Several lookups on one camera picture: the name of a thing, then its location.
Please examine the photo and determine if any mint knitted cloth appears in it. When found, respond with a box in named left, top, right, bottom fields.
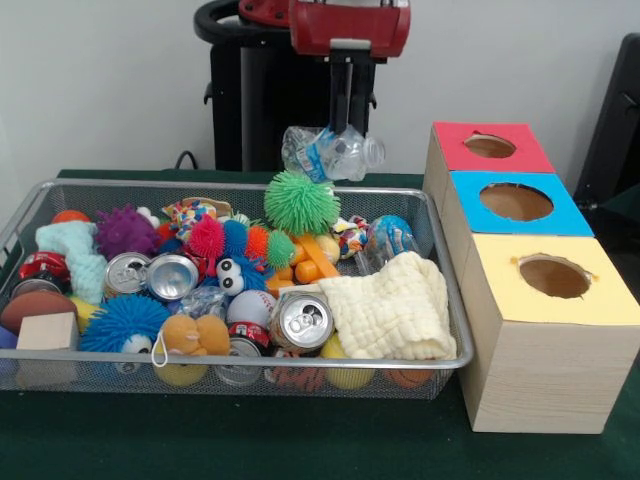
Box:
left=34, top=221, right=109, bottom=305

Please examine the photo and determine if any brown toy football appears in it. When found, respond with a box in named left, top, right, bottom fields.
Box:
left=0, top=291, right=79, bottom=335

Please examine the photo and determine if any shallow wire mesh bin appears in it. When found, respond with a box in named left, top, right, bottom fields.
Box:
left=0, top=178, right=475, bottom=401

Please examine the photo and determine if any cream waffle cloth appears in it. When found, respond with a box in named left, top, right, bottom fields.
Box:
left=318, top=250, right=459, bottom=361

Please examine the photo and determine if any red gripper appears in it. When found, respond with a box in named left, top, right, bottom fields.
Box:
left=288, top=0, right=412, bottom=136

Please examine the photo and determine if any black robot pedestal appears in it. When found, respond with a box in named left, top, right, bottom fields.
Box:
left=193, top=0, right=401, bottom=174

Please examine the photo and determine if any crushed clear plastic bottle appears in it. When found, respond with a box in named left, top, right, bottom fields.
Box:
left=281, top=124, right=387, bottom=184

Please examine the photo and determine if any purple spiky rubber ball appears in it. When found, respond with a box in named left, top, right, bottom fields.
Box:
left=94, top=203, right=161, bottom=261

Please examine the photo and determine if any opened silver drink can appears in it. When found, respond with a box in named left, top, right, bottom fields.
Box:
left=269, top=291, right=336, bottom=354

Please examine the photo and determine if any plain wooden block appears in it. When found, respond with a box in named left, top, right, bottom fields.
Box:
left=15, top=312, right=81, bottom=351

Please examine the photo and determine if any white baseball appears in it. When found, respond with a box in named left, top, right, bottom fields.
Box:
left=228, top=289, right=279, bottom=329

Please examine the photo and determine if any black upright panel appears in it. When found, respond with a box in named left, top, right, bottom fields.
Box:
left=574, top=32, right=640, bottom=201

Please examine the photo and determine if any side table with green cloth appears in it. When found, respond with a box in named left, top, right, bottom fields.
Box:
left=597, top=185, right=640, bottom=236

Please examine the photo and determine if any green spiky rubber ball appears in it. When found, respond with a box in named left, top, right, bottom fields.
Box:
left=263, top=170, right=342, bottom=236

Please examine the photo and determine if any wooden box with three holes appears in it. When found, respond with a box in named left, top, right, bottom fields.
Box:
left=422, top=121, right=640, bottom=434

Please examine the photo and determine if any orange plush toy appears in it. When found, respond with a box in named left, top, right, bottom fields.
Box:
left=160, top=313, right=232, bottom=357

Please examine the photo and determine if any blue spiky ball with eyes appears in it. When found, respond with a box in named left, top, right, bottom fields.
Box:
left=79, top=293, right=174, bottom=354

